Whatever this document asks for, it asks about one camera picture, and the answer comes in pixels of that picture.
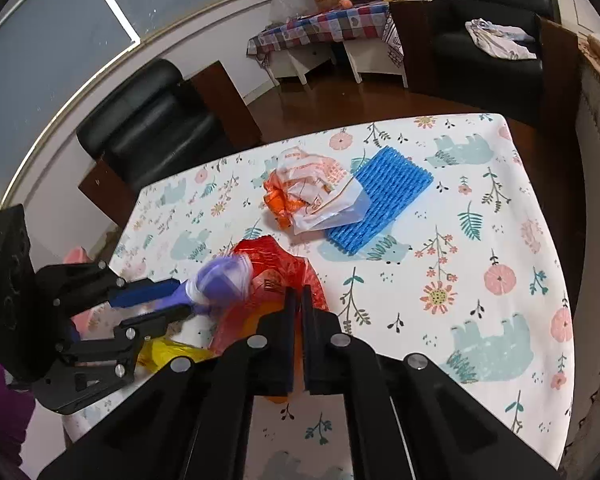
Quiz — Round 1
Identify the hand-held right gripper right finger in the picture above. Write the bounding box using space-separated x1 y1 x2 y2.
302 285 563 480

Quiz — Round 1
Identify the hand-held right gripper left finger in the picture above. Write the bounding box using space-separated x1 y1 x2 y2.
37 287 298 480

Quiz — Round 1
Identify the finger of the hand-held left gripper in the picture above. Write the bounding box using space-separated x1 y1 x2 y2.
55 306 194 378
35 261 182 319

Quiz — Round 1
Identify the yellow plastic bag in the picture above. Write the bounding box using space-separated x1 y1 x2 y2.
137 337 216 373

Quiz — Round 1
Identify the clear plastic bag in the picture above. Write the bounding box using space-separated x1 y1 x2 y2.
267 0 301 25
182 255 253 317

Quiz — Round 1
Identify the red plastic bag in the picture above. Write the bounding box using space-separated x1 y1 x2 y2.
211 239 330 403

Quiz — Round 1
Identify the orange plastic wrapper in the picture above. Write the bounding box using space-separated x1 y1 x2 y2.
262 172 306 231

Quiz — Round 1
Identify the white printed plastic bag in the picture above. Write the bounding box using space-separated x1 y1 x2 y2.
275 147 371 235

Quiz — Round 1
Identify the blue foam mesh pad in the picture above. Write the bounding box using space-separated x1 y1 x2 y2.
327 146 435 259

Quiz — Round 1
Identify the person's left forearm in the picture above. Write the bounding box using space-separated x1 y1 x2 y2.
0 347 36 480

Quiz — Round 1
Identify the black leather armchair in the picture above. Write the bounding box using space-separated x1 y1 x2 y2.
387 0 581 128
76 59 263 231

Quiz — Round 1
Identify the floral tablecloth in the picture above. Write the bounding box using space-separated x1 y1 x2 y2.
62 112 576 480

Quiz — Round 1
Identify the white desk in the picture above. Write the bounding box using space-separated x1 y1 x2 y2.
267 40 408 88

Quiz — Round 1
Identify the checked tablecloth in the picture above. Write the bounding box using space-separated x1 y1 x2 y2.
246 1 406 58

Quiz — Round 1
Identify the beige bed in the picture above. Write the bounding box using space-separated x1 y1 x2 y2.
560 32 600 480

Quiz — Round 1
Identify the white printed cloth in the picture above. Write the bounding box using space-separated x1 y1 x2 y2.
465 18 537 60

